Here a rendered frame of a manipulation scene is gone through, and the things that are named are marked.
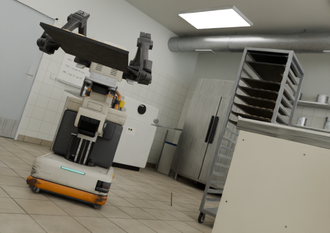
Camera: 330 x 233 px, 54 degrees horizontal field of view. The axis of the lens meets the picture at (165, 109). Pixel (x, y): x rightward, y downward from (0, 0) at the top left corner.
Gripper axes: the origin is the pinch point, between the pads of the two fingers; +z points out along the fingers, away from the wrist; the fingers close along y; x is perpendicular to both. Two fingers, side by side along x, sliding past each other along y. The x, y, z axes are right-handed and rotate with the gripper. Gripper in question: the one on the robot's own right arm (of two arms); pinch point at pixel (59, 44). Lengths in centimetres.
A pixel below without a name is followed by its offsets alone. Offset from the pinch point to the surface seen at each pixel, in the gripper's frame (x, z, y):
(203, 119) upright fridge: 415, -162, 23
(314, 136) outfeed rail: 54, 123, -12
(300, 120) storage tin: 466, -7, 65
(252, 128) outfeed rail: 58, 94, -14
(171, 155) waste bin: 465, -245, -61
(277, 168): 54, 111, -30
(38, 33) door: 155, -340, 69
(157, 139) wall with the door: 474, -299, -39
